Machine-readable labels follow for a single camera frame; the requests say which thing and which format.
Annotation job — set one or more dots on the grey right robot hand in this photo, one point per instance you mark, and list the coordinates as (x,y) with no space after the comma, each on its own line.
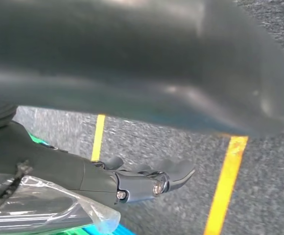
(132,58)

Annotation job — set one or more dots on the yellow floor tape outline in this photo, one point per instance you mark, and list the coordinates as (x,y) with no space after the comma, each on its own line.
(225,185)

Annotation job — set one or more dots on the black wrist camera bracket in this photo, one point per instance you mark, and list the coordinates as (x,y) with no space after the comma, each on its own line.
(34,207)

